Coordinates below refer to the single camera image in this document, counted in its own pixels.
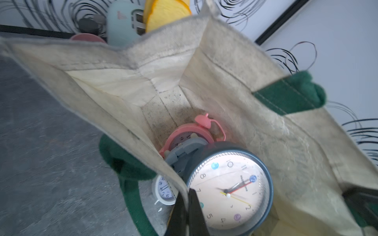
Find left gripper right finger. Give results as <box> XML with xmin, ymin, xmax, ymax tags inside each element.
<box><xmin>342</xmin><ymin>187</ymin><xmax>378</xmax><ymax>230</ymax></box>

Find pink twin bell clock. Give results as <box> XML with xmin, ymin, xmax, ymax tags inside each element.
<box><xmin>159</xmin><ymin>113</ymin><xmax>226</xmax><ymax>159</ymax></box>

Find blue round beige clock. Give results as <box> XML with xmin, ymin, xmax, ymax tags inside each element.
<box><xmin>183</xmin><ymin>141</ymin><xmax>274</xmax><ymax>236</ymax></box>

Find pink cup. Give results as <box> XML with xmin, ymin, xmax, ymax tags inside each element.
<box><xmin>70</xmin><ymin>33</ymin><xmax>106</xmax><ymax>44</ymax></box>

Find yellow toast slice front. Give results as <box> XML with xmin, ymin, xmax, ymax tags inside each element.
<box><xmin>143</xmin><ymin>0</ymin><xmax>192</xmax><ymax>33</ymax></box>

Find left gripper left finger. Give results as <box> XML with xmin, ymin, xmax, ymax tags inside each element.
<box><xmin>164</xmin><ymin>189</ymin><xmax>210</xmax><ymax>236</ymax></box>

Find mint green toaster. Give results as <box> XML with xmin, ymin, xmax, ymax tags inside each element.
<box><xmin>106</xmin><ymin>1</ymin><xmax>146</xmax><ymax>47</ymax></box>

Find white purple face clock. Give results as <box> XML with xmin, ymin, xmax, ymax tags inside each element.
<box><xmin>152</xmin><ymin>175</ymin><xmax>179</xmax><ymax>206</ymax></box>

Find cream canvas tote bag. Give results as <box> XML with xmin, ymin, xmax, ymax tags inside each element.
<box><xmin>1</xmin><ymin>16</ymin><xmax>378</xmax><ymax>236</ymax></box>

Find light blue square clock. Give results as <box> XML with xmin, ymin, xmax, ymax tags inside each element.
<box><xmin>165</xmin><ymin>137</ymin><xmax>209</xmax><ymax>178</ymax></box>

